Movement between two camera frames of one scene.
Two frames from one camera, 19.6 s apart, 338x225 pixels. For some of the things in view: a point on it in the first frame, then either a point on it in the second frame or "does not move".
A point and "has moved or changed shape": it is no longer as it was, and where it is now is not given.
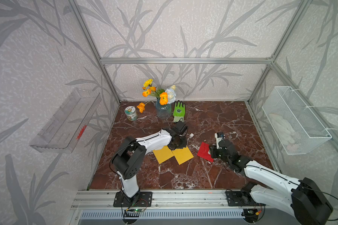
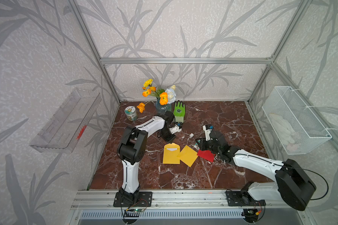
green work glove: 179,112 does not move
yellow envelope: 163,154 has moved or changed shape
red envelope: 203,152 does not move
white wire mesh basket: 298,130 does not move
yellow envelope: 182,155 has moved or changed shape
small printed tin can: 131,113 does not move
